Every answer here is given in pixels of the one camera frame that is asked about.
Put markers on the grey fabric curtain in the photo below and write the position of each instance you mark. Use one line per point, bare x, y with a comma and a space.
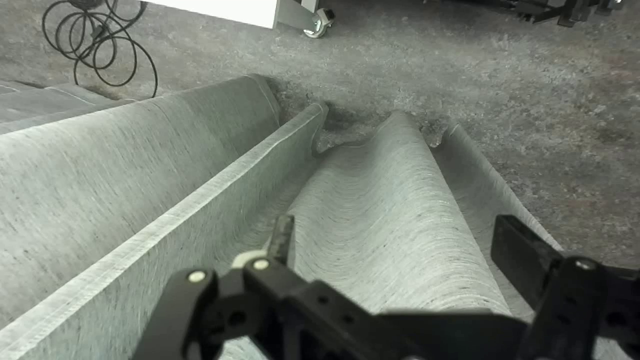
100, 208

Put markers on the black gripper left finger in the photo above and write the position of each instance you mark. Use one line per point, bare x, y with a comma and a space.
284, 316

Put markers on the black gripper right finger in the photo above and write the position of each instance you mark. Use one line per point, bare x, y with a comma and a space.
574, 298

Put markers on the white cabinet on caster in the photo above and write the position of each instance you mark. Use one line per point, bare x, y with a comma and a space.
300, 15

